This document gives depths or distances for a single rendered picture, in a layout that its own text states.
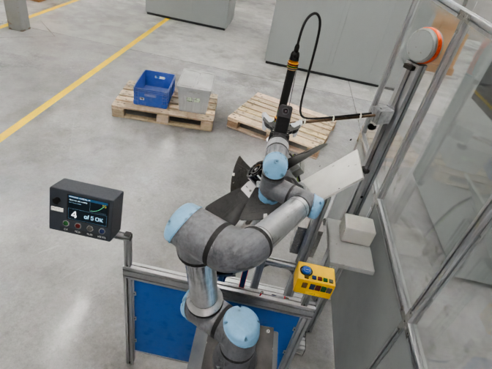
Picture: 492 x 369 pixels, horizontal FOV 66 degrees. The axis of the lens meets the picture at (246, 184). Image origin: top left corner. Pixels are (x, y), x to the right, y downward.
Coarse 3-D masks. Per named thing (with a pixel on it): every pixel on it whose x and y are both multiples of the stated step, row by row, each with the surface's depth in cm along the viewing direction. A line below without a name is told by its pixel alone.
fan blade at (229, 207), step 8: (232, 192) 192; (240, 192) 190; (216, 200) 195; (224, 200) 192; (232, 200) 190; (240, 200) 189; (208, 208) 196; (216, 208) 193; (224, 208) 190; (232, 208) 189; (240, 208) 188; (224, 216) 189; (232, 216) 188; (232, 224) 186
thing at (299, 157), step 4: (320, 144) 169; (324, 144) 175; (312, 148) 165; (316, 148) 174; (320, 148) 178; (304, 152) 164; (308, 152) 176; (312, 152) 179; (296, 156) 171; (300, 156) 176; (304, 156) 179; (308, 156) 182; (288, 160) 177; (292, 160) 179; (296, 160) 181; (300, 160) 183; (288, 164) 183; (292, 164) 184; (296, 164) 186
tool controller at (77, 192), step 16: (64, 192) 148; (80, 192) 148; (96, 192) 151; (112, 192) 154; (64, 208) 150; (80, 208) 149; (96, 208) 149; (112, 208) 148; (96, 224) 151; (112, 224) 152
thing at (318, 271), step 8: (304, 264) 162; (312, 264) 163; (296, 272) 163; (312, 272) 159; (320, 272) 160; (328, 272) 161; (296, 280) 159; (304, 280) 156; (312, 280) 156; (328, 280) 157; (296, 288) 160; (304, 288) 159; (320, 296) 160; (328, 296) 159
